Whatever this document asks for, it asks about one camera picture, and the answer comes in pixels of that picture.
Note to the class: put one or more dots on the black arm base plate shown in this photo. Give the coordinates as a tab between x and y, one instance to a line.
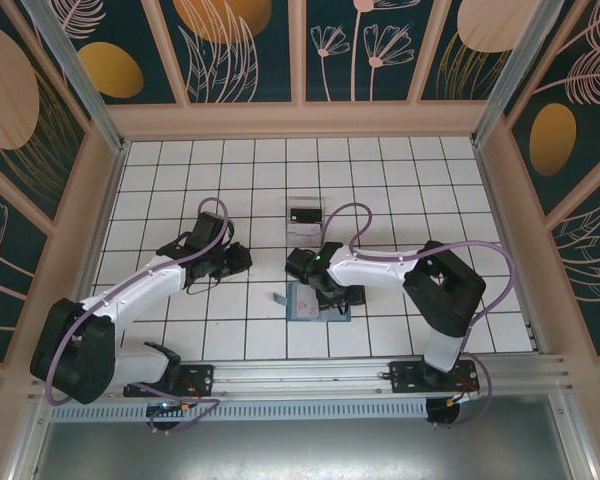
402	380
202	380

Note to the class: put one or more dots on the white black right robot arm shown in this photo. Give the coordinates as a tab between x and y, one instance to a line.
370	270

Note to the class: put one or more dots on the clear acrylic card stand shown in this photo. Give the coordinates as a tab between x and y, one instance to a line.
305	202

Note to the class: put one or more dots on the teal panel single flower outline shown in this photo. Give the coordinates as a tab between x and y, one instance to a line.
10	280

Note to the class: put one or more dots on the teal panel pink flowers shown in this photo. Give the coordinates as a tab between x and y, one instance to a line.
360	75

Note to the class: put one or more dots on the small black white device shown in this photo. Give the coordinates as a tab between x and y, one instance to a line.
307	216

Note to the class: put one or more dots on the blue folding card holder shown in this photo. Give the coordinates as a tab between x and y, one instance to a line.
290	305

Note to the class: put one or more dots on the teal panel cream circle grass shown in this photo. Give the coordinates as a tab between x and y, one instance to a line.
480	25

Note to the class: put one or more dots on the grey metal sheet shelf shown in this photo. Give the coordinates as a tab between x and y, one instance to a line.
300	450

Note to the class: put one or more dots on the teal panel small orange oval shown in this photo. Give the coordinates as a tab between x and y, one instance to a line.
110	70

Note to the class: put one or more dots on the white floral credit card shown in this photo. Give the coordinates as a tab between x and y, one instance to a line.
305	307
305	235

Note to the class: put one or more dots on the teal panel fern orange oval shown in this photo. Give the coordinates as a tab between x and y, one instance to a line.
552	140

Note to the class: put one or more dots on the aluminium frame post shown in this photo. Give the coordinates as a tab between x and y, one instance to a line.
72	65
523	65

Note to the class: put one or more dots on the teal panel huge cream disc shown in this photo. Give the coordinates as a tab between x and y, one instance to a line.
5	100

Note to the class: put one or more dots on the teal panel feathers orange circle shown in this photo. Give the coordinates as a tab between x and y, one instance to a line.
220	25

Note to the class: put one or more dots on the aluminium side rail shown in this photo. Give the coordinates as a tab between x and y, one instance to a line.
493	200
107	200

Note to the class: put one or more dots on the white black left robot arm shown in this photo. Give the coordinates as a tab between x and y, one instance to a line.
140	285

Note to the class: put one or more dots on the aluminium front mounting rail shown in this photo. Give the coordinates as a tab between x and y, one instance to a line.
300	375

